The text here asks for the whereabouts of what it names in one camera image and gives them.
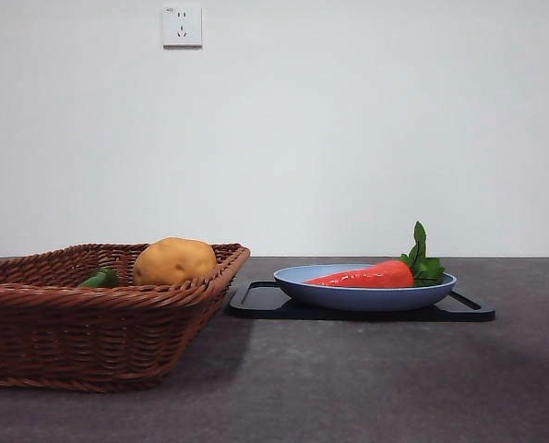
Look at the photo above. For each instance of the orange carrot with green leaves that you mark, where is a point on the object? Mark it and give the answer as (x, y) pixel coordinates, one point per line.
(375, 276)

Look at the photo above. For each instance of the brown wicker basket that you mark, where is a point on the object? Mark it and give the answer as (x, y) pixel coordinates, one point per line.
(94, 337)

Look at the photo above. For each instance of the blue round plate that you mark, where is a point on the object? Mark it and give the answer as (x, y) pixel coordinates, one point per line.
(361, 297)

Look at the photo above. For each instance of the white wall socket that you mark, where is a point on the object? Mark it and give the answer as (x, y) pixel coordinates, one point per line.
(182, 27)

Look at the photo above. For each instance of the yellow-brown potato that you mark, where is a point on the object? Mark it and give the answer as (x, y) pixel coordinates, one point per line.
(177, 260)

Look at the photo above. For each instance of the green chili pepper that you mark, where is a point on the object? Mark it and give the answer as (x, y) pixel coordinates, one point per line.
(99, 278)

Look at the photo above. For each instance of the black flat tray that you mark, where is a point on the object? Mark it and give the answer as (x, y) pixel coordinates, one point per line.
(255, 310)

